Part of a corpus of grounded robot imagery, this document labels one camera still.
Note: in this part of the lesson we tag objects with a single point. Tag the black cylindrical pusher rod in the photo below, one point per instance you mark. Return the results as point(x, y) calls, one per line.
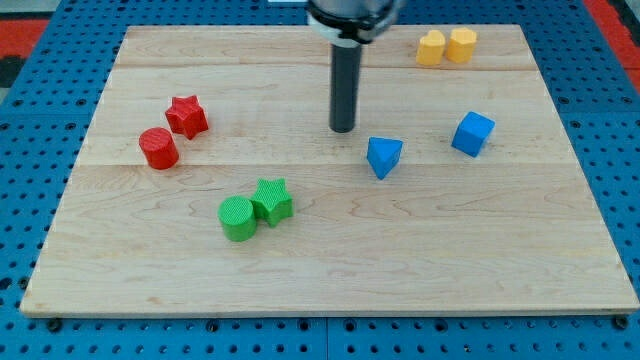
point(344, 84)

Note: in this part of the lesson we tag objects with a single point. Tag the blue triangle block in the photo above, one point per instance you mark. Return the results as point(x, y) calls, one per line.
point(383, 154)

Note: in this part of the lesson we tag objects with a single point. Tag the blue cube block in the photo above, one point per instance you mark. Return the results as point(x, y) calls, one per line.
point(472, 133)

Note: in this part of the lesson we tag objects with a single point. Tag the yellow heart block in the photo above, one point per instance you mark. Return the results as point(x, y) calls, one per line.
point(431, 48)

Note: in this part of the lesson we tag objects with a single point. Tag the yellow hexagon block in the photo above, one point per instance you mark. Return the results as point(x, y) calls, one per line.
point(461, 45)

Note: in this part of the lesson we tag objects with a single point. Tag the green star block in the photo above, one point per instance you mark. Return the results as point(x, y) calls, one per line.
point(271, 201)

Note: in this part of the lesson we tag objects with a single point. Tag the red star block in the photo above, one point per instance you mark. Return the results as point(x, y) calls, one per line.
point(186, 116)

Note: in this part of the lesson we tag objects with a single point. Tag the wooden board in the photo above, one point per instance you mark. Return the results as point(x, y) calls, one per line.
point(513, 231)

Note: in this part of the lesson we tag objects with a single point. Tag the green cylinder block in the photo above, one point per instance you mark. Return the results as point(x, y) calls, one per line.
point(237, 218)

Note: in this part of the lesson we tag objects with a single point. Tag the red cylinder block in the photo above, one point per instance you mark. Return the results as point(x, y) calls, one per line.
point(158, 147)

